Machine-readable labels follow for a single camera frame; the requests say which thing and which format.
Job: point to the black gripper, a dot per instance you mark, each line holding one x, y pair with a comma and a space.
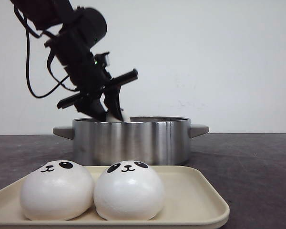
72, 49

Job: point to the cream panda bun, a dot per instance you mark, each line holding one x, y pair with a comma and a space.
111, 118

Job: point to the white panda bun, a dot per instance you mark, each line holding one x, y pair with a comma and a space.
58, 190
129, 190

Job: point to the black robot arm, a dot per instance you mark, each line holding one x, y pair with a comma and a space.
55, 16

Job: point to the beige plastic tray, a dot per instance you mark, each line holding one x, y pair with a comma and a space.
191, 202

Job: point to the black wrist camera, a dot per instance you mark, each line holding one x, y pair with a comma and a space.
102, 59

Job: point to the stainless steel pot grey handles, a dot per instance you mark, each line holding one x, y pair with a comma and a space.
153, 140

